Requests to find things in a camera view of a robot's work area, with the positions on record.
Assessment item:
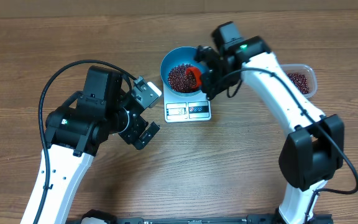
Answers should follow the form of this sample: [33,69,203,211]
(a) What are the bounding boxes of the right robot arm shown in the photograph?
[195,22,344,223]

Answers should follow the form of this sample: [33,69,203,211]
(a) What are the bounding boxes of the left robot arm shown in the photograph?
[21,65,162,223]

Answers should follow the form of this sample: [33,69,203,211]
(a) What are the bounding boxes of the red beans in bowl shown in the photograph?
[167,63,198,93]

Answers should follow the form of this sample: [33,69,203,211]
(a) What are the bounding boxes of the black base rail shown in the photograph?
[67,210,334,224]

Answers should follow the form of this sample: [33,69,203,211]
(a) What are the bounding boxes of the red measuring scoop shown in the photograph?
[185,67,202,89]

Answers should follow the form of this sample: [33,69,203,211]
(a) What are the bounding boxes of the clear plastic container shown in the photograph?
[281,63,318,98]

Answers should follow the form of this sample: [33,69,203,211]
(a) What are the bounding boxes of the blue metal bowl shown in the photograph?
[160,47,209,96]

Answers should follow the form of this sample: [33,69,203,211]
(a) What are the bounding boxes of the white digital kitchen scale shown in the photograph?
[163,85,212,123]

